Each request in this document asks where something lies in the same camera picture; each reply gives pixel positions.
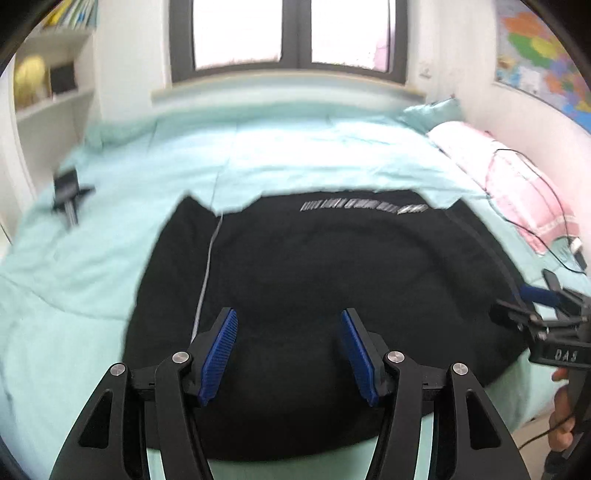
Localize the row of books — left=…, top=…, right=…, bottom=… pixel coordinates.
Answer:
left=41, top=0, right=99, bottom=31

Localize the bed with mint green sheet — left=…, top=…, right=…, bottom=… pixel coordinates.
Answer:
left=0, top=104, right=591, bottom=480

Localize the black tripod mount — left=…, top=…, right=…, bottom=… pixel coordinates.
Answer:
left=52, top=168, right=97, bottom=229

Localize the mint green pillow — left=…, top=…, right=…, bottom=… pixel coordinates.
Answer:
left=399, top=97, right=465, bottom=136

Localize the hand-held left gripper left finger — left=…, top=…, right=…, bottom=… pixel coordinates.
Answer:
left=48, top=308, right=239, bottom=480

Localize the white wall shelf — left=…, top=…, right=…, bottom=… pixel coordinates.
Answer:
left=0, top=0, right=101, bottom=195

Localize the person's right hand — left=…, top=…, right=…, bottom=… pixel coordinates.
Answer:
left=548, top=367, right=579, bottom=452

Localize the pink pillow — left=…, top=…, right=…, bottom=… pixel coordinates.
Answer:
left=427, top=121, right=580, bottom=254

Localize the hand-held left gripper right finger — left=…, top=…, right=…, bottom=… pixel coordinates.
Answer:
left=339, top=308, right=528, bottom=480

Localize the dark framed window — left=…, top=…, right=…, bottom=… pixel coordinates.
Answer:
left=168, top=0, right=409, bottom=86

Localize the white window sill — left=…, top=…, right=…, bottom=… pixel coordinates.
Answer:
left=151, top=73, right=426, bottom=110

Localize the black jacket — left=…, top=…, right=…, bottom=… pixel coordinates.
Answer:
left=122, top=187, right=536, bottom=462

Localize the colourful wall map poster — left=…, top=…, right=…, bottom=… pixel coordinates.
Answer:
left=492, top=0, right=591, bottom=136

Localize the black cable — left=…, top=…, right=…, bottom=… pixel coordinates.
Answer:
left=482, top=147, right=591, bottom=274
left=516, top=428, right=551, bottom=452

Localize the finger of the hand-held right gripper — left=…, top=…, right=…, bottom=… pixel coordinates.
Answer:
left=519, top=270, right=579, bottom=308
left=489, top=298, right=549, bottom=332

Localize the black box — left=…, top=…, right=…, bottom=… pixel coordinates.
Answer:
left=48, top=62, right=77, bottom=96

